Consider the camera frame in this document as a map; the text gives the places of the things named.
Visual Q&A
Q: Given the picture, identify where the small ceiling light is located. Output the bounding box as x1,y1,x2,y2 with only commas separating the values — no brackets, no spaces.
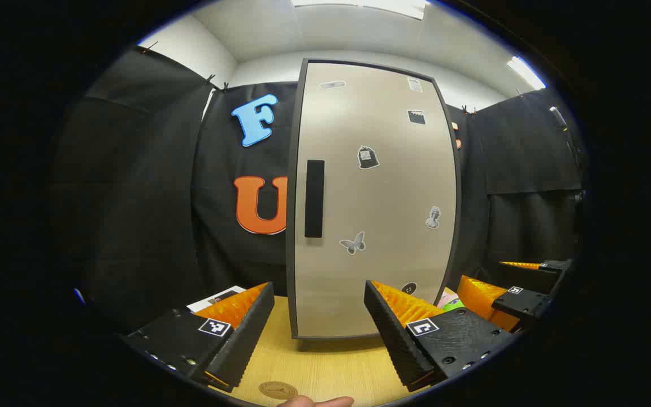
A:
506,55,547,91

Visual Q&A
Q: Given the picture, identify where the black cabinet door handle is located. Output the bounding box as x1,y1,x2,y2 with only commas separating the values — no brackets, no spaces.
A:
304,159,326,239

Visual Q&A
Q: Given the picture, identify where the black backdrop cloth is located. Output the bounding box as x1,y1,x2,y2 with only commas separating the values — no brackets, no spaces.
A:
49,45,589,334

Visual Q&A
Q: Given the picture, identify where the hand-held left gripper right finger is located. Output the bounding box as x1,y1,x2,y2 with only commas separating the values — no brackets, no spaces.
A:
364,280,521,392

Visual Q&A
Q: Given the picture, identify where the round wooden coaster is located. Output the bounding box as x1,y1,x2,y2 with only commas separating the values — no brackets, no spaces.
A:
258,381,299,401

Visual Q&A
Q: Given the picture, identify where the white book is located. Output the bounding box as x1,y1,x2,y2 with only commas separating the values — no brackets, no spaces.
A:
187,285,247,313

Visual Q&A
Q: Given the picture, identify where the pink and green plush toy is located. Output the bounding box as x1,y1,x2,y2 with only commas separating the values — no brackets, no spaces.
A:
437,287,466,311

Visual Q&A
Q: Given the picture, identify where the long ceiling light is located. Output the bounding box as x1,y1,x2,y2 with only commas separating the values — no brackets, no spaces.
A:
290,0,429,21

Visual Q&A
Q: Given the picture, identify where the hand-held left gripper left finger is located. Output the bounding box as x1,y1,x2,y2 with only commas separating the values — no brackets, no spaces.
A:
122,282,275,393

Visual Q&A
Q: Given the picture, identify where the grey metal pole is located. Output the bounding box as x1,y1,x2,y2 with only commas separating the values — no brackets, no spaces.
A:
549,105,586,170

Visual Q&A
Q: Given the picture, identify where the grey cabinet door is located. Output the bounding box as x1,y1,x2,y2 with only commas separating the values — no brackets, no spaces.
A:
287,59,462,339

